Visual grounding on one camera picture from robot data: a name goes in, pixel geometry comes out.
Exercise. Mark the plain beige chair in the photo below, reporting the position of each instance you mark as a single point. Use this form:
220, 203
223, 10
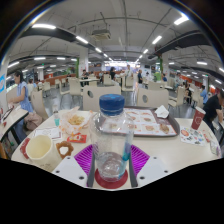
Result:
39, 105

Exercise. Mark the ceiling lights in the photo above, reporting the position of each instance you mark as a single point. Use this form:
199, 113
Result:
43, 26

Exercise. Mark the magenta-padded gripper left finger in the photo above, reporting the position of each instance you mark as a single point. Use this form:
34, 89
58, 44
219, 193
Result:
83, 160

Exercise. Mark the small red sauce packet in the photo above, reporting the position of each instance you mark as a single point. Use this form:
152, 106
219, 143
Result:
77, 137

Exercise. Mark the clear water bottle blue cap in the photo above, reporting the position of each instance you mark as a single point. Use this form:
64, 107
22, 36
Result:
111, 140

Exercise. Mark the white crumpled napkin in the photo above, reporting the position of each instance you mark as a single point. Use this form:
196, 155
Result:
162, 112

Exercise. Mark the brown pastry piece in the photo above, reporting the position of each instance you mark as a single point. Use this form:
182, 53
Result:
164, 128

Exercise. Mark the beige chair with round hole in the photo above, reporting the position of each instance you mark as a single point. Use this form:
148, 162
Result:
101, 96
155, 98

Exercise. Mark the small teal sanitizer bottle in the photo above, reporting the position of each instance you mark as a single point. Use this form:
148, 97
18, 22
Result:
56, 119

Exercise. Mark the person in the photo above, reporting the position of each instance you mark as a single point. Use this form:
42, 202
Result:
23, 96
189, 95
113, 73
203, 95
211, 110
128, 71
140, 76
84, 74

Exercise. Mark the red paper drink cup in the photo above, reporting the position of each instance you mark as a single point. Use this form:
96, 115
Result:
198, 118

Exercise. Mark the printed tray liner paper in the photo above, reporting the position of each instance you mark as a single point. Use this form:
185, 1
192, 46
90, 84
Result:
146, 123

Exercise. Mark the dark brown food tray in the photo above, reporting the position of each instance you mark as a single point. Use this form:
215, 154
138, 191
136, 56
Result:
174, 126

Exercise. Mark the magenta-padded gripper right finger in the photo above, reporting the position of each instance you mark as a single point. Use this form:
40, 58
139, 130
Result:
141, 160

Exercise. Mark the flat round red coaster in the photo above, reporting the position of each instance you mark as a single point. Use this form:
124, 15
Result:
101, 182

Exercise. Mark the ceiling air unit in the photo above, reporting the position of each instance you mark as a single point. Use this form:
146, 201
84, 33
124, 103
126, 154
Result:
101, 34

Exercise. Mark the cream paper cup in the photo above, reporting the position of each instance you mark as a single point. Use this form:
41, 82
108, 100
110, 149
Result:
38, 150

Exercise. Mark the white leaflet red print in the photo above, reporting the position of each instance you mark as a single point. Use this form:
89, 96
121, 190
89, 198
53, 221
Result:
50, 132

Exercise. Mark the colourful printed paper flyer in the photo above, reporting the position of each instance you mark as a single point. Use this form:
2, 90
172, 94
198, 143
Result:
193, 136

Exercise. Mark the beige chairs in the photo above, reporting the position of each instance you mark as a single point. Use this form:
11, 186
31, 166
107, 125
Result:
75, 88

